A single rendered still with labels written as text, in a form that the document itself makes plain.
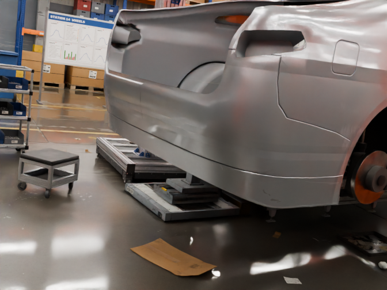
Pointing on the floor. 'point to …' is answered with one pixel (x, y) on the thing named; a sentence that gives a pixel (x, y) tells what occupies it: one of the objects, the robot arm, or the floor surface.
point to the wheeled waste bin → (8, 58)
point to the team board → (74, 41)
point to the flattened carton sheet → (172, 259)
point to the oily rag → (363, 244)
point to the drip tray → (380, 241)
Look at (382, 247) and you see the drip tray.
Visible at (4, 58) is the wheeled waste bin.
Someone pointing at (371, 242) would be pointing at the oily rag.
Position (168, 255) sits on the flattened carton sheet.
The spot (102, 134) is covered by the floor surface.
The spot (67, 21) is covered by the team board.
